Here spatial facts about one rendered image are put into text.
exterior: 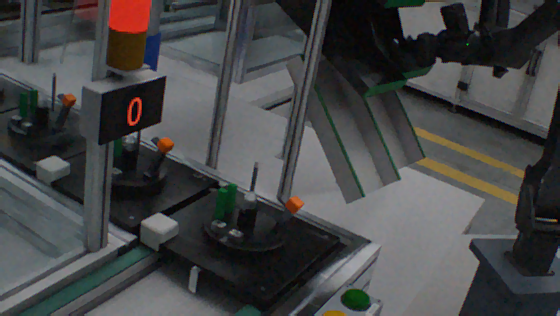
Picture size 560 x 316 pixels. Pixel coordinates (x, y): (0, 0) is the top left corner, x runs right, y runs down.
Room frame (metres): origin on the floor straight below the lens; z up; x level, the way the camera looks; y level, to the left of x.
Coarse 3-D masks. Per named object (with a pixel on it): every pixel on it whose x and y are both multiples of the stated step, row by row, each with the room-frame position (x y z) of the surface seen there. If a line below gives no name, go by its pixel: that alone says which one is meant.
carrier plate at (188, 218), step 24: (216, 192) 1.03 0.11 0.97; (240, 192) 1.05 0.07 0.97; (168, 216) 0.91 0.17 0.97; (192, 216) 0.93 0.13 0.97; (168, 240) 0.84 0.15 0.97; (192, 240) 0.86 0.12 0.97; (288, 240) 0.92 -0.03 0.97; (312, 240) 0.93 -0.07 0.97; (336, 240) 0.95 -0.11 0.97; (192, 264) 0.80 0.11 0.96; (216, 264) 0.81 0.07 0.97; (240, 264) 0.82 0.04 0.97; (264, 264) 0.84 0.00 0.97; (288, 264) 0.85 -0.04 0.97; (312, 264) 0.87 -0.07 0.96; (240, 288) 0.77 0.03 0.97; (264, 288) 0.77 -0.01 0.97; (288, 288) 0.81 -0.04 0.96
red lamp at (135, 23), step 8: (112, 0) 0.77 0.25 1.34; (120, 0) 0.76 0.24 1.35; (128, 0) 0.76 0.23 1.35; (136, 0) 0.76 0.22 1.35; (144, 0) 0.77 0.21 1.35; (112, 8) 0.77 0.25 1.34; (120, 8) 0.76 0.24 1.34; (128, 8) 0.76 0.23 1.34; (136, 8) 0.76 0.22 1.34; (144, 8) 0.77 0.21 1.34; (112, 16) 0.77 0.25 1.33; (120, 16) 0.76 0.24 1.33; (128, 16) 0.76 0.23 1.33; (136, 16) 0.77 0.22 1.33; (144, 16) 0.77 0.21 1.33; (112, 24) 0.77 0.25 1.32; (120, 24) 0.76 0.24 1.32; (128, 24) 0.76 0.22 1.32; (136, 24) 0.77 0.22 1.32; (144, 24) 0.78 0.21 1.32; (136, 32) 0.77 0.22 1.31
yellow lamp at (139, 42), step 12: (108, 36) 0.77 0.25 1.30; (120, 36) 0.76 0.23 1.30; (132, 36) 0.76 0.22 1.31; (144, 36) 0.78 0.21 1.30; (108, 48) 0.77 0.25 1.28; (120, 48) 0.76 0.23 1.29; (132, 48) 0.77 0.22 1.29; (144, 48) 0.79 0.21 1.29; (108, 60) 0.77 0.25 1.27; (120, 60) 0.76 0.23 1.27; (132, 60) 0.77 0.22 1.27
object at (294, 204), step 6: (282, 198) 0.88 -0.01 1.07; (294, 198) 0.87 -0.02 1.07; (288, 204) 0.87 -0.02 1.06; (294, 204) 0.86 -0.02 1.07; (300, 204) 0.87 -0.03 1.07; (288, 210) 0.87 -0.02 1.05; (294, 210) 0.86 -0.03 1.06; (282, 216) 0.87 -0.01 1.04; (288, 216) 0.87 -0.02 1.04; (276, 222) 0.88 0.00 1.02; (282, 222) 0.87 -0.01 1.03; (276, 228) 0.87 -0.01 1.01; (282, 228) 0.88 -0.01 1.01; (276, 234) 0.88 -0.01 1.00
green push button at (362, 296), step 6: (354, 288) 0.82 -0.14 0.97; (348, 294) 0.80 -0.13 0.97; (354, 294) 0.80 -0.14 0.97; (360, 294) 0.80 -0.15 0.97; (366, 294) 0.81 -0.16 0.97; (348, 300) 0.79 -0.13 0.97; (354, 300) 0.79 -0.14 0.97; (360, 300) 0.79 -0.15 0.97; (366, 300) 0.79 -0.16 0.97; (354, 306) 0.78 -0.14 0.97; (360, 306) 0.78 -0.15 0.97; (366, 306) 0.79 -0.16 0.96
